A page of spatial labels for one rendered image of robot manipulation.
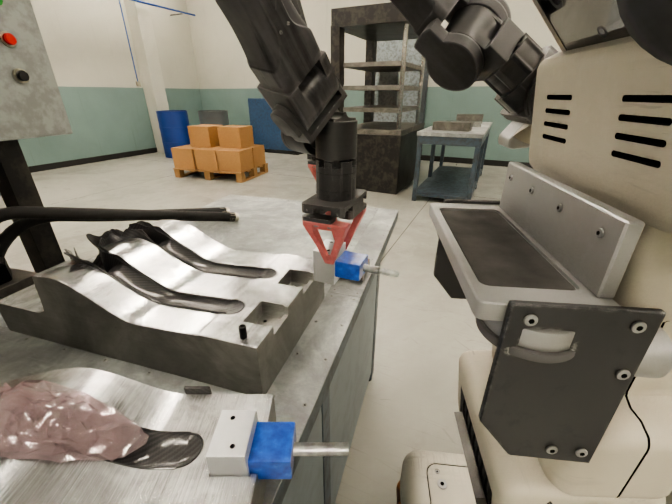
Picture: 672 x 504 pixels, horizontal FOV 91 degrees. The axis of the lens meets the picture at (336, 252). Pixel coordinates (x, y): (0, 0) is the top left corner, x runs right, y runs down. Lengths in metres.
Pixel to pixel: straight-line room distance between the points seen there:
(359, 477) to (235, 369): 0.94
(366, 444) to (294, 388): 0.94
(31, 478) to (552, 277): 0.47
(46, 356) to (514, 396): 0.66
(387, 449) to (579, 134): 1.23
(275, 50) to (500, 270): 0.29
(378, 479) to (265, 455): 1.02
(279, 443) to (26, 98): 1.11
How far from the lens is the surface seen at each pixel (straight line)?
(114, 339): 0.62
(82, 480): 0.42
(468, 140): 3.99
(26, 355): 0.74
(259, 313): 0.53
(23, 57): 1.28
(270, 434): 0.39
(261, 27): 0.37
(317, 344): 0.58
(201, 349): 0.50
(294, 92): 0.39
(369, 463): 1.39
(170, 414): 0.45
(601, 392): 0.34
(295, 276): 0.61
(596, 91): 0.38
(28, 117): 1.25
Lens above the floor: 1.18
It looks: 25 degrees down
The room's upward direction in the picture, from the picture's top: straight up
